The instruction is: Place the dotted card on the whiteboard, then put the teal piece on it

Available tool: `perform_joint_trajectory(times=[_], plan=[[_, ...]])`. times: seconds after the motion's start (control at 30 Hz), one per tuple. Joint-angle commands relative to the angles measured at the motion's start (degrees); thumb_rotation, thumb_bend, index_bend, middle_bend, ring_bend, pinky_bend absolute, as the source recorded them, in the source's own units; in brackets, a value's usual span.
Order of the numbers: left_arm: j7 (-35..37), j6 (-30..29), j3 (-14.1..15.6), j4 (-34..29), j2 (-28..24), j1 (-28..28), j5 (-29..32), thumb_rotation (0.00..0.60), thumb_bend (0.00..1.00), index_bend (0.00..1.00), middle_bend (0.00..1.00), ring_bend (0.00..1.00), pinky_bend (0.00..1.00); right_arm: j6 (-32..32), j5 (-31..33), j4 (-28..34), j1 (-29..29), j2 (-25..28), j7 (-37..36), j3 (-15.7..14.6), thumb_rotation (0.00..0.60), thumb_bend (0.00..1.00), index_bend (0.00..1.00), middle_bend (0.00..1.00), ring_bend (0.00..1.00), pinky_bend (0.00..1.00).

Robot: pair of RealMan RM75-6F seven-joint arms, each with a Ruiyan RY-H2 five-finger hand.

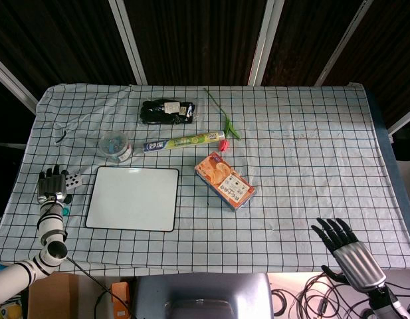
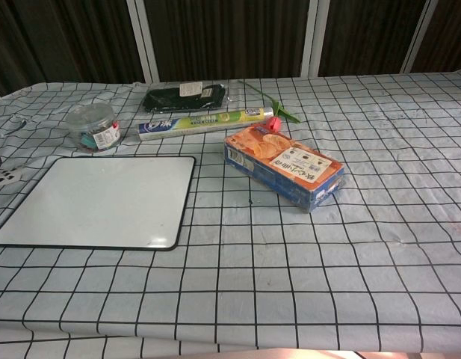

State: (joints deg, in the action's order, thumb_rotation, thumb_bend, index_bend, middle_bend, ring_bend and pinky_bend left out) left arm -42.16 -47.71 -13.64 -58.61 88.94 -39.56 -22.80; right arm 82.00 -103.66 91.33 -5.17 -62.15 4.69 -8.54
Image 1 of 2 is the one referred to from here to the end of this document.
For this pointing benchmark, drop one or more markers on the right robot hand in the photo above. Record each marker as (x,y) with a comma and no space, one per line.
(355,262)

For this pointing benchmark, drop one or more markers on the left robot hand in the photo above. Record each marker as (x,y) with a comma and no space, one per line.
(52,186)

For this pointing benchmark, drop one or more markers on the spades playing card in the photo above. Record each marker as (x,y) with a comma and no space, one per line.
(75,180)

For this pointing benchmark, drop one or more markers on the small teal magnet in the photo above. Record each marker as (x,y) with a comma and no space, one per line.
(66,211)

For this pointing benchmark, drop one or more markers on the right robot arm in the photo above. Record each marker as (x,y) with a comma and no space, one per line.
(389,302)

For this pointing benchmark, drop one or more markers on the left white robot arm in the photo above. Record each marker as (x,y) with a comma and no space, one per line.
(50,222)

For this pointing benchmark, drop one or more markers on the white board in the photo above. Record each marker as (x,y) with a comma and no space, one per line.
(133,199)

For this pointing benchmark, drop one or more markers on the clear jar of clips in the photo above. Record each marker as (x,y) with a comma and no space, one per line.
(114,147)

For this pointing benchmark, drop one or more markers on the checkered white tablecloth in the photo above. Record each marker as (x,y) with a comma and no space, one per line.
(291,186)

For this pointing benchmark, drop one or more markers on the brown cardboard box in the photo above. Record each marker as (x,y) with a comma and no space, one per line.
(58,295)

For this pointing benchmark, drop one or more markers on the black gloves in bag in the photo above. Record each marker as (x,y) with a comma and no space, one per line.
(164,113)

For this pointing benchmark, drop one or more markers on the orange snack box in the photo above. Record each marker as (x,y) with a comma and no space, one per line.
(224,181)

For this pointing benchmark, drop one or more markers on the grey robot chest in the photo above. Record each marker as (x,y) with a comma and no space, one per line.
(201,295)

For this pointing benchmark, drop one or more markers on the artificial red tulip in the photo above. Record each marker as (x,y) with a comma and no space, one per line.
(224,144)

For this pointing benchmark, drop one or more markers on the white frame beam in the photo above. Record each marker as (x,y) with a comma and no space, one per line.
(128,40)
(262,43)
(12,79)
(402,121)
(341,46)

